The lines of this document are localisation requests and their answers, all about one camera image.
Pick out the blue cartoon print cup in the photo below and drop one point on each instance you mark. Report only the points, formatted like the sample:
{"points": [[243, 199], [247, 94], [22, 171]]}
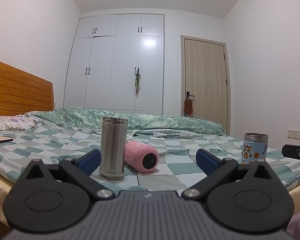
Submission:
{"points": [[255, 150]]}

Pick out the white wardrobe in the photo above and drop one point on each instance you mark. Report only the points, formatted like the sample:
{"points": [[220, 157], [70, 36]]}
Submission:
{"points": [[115, 75]]}

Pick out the light wooden door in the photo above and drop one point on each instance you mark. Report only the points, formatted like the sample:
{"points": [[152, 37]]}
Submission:
{"points": [[205, 85]]}

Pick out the stainless steel cup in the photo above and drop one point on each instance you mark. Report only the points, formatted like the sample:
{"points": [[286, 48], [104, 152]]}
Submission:
{"points": [[112, 145]]}

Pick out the pink bottle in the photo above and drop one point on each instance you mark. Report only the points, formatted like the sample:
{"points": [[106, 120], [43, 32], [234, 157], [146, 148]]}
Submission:
{"points": [[137, 155]]}

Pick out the wooden headboard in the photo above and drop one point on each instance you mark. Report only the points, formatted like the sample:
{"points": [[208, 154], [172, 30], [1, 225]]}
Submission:
{"points": [[17, 92]]}

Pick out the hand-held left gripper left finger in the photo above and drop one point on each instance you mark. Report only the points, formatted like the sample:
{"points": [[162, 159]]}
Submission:
{"points": [[91, 159]]}

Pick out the green floral quilt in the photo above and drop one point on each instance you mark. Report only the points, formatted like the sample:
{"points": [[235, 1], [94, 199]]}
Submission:
{"points": [[152, 122]]}

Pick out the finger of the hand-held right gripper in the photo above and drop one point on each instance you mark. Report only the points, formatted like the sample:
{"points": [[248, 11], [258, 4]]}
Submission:
{"points": [[296, 152]]}

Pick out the floral pillow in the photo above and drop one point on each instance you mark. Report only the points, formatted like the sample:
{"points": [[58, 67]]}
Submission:
{"points": [[10, 123]]}

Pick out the brown hanging pouch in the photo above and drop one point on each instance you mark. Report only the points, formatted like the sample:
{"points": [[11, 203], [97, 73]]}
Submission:
{"points": [[188, 106]]}

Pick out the checkered bed sheet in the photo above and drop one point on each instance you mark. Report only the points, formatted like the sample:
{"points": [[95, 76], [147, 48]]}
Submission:
{"points": [[175, 155]]}

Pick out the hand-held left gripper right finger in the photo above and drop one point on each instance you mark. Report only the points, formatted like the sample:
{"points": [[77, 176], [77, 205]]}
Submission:
{"points": [[207, 159]]}

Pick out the green hanging ornament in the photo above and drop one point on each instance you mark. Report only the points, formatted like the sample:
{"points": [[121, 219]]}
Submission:
{"points": [[138, 80]]}

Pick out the white wall socket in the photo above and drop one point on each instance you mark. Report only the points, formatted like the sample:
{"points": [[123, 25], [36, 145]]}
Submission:
{"points": [[296, 134]]}

